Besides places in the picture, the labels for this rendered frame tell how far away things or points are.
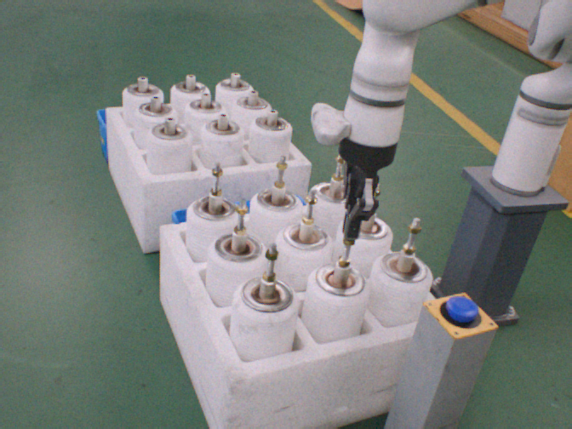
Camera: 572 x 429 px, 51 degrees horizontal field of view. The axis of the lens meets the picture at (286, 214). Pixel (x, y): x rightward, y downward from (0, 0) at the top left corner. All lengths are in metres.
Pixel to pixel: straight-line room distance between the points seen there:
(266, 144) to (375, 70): 0.66
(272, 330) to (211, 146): 0.57
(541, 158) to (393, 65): 0.49
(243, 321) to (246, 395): 0.10
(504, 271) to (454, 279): 0.10
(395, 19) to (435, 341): 0.40
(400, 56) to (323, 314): 0.39
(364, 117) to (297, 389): 0.41
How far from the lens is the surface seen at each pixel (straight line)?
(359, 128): 0.75
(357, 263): 1.03
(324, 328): 0.92
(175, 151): 1.27
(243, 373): 0.85
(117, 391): 1.07
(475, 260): 1.22
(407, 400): 0.90
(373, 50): 0.74
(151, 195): 1.27
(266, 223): 1.05
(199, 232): 1.02
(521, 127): 1.13
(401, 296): 0.95
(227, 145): 1.30
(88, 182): 1.62
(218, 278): 0.94
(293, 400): 0.93
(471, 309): 0.80
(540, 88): 1.11
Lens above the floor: 0.81
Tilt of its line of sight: 32 degrees down
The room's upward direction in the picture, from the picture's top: 8 degrees clockwise
